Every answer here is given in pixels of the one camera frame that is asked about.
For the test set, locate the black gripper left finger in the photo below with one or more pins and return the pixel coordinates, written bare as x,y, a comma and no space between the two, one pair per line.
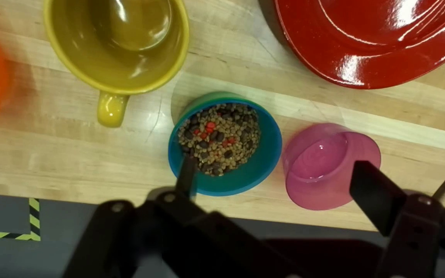
131,242

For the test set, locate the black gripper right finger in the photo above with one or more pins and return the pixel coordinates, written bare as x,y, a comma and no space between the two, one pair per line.
418,237

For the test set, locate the mixed beans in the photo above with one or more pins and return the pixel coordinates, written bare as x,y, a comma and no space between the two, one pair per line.
223,140

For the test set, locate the green cup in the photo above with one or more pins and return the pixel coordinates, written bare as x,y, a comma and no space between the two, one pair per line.
266,149

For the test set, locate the pink plastic bowl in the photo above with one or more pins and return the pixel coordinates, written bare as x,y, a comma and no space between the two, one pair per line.
321,164

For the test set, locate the yellow black hazard tape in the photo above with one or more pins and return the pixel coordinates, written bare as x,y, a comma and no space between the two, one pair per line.
35,218

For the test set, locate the yellow mug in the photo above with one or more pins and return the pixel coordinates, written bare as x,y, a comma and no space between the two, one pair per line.
104,52

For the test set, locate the red plate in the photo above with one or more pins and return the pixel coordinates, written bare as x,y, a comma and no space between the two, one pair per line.
372,47

